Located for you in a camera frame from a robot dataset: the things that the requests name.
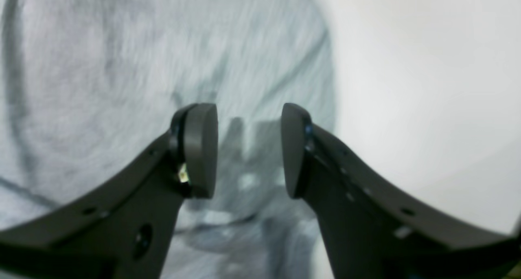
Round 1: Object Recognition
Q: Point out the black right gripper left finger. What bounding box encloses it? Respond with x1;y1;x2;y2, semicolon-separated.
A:
1;103;218;279

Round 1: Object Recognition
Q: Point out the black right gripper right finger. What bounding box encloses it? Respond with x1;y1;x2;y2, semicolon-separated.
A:
281;103;520;279

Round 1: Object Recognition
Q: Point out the grey T-shirt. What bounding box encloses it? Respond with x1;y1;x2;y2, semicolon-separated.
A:
1;0;335;279

